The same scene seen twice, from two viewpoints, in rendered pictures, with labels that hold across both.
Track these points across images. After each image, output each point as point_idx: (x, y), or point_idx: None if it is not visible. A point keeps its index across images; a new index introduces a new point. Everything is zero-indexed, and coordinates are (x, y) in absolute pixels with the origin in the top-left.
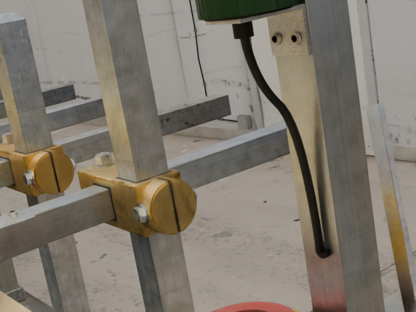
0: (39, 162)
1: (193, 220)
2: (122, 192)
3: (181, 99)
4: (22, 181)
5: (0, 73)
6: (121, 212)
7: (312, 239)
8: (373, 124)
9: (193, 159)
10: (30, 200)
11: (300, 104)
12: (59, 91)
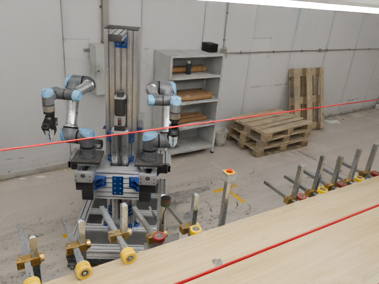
0: (90, 242)
1: None
2: (124, 234)
3: None
4: (84, 248)
5: (80, 230)
6: (123, 237)
7: (161, 222)
8: (150, 208)
9: (115, 225)
10: (82, 252)
11: (162, 210)
12: None
